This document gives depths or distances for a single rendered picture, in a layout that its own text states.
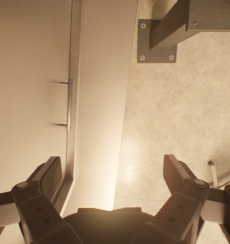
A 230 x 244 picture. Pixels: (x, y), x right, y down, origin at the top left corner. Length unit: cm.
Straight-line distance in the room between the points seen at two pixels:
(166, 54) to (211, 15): 92
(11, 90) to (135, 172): 146
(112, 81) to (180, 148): 115
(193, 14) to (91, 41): 30
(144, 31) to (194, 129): 88
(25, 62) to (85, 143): 41
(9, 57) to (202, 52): 142
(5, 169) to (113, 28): 49
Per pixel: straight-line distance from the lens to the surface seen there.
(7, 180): 32
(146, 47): 142
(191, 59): 153
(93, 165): 70
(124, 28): 62
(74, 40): 60
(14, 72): 30
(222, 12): 58
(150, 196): 182
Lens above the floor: 140
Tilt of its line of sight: 75 degrees down
